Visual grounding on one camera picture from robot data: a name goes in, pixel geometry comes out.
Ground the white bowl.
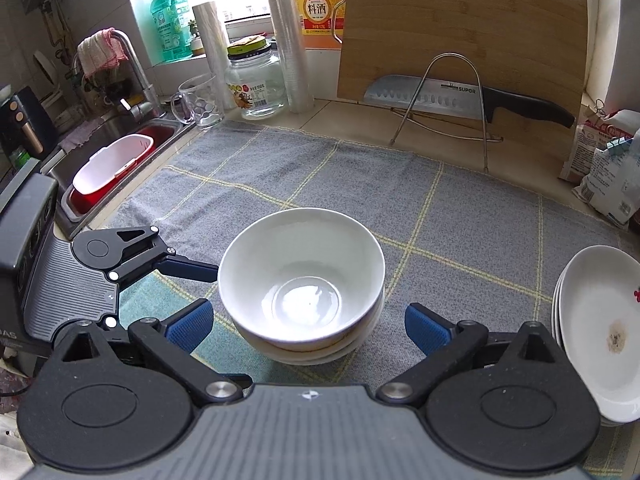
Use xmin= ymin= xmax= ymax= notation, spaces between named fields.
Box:
xmin=218 ymin=208 xmax=386 ymax=346
xmin=226 ymin=291 xmax=385 ymax=366

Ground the white red plastic basin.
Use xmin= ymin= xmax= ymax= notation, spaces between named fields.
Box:
xmin=70 ymin=125 xmax=174 ymax=214

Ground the steel sink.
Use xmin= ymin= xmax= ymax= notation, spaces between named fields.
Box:
xmin=41 ymin=109 xmax=199 ymax=241

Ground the metal faucet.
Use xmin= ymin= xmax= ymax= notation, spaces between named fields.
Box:
xmin=72 ymin=27 xmax=164 ymax=122

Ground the white plate stack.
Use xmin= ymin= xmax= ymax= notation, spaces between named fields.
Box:
xmin=551 ymin=245 xmax=639 ymax=427

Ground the glass mug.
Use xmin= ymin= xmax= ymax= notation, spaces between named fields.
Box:
xmin=169 ymin=74 xmax=224 ymax=129

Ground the grey checked cloth mat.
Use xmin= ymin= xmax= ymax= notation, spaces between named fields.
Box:
xmin=108 ymin=122 xmax=638 ymax=387

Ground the pink white rag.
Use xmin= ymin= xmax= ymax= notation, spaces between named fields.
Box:
xmin=77 ymin=27 xmax=128 ymax=77

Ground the glass jar green lid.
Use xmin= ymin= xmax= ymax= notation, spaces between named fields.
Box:
xmin=226 ymin=35 xmax=288 ymax=120

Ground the green detergent bottle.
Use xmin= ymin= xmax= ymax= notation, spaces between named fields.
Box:
xmin=150 ymin=0 xmax=192 ymax=62

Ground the white food bag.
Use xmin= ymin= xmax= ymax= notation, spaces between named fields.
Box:
xmin=573 ymin=130 xmax=640 ymax=228

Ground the short plastic wrap roll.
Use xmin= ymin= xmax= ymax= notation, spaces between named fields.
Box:
xmin=193 ymin=1 xmax=236 ymax=110

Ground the bamboo cutting board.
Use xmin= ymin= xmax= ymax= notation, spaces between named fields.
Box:
xmin=336 ymin=0 xmax=590 ymax=162

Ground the tall plastic wrap roll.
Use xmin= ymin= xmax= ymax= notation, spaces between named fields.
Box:
xmin=268 ymin=0 xmax=314 ymax=114

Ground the metal wire rack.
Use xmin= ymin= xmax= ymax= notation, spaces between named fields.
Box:
xmin=375 ymin=52 xmax=502 ymax=172

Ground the kitchen knife black handle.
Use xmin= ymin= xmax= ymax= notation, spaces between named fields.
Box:
xmin=363 ymin=75 xmax=575 ymax=128

